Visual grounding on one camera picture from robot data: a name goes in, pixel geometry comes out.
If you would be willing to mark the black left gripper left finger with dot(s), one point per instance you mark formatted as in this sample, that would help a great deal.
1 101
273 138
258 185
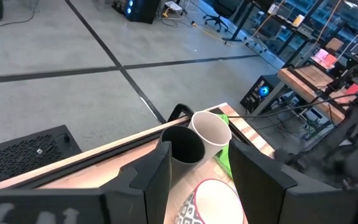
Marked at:
141 193

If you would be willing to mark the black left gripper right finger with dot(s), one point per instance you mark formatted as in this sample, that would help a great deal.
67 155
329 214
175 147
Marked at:
259 193

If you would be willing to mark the white patterned mug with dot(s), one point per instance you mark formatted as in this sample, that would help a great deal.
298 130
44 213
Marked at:
216 202

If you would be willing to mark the tall black cup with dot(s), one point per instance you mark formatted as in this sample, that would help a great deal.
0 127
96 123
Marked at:
182 146

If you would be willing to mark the tall beige cup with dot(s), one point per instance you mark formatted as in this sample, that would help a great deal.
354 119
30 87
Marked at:
210 130

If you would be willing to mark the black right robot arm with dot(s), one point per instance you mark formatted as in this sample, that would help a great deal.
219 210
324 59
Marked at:
353 155

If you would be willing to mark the green cloth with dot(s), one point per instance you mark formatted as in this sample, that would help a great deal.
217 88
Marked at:
224 158

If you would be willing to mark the black computer with blue fan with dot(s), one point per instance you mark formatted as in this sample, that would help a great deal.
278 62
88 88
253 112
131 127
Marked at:
261 91

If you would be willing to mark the black perforated panel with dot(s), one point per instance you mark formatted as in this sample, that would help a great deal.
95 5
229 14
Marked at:
20 155

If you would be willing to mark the pink box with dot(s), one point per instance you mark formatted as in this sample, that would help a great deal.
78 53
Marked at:
323 57

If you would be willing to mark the black office chair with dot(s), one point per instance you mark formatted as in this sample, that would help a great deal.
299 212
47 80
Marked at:
216 21

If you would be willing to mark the black computer with blue lights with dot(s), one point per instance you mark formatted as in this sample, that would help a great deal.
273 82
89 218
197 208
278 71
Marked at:
141 11

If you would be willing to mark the white power strip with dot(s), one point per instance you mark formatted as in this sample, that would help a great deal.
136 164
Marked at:
173 5

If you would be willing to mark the wooden table with black frame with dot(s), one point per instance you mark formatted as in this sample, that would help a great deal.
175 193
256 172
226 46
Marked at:
309 90

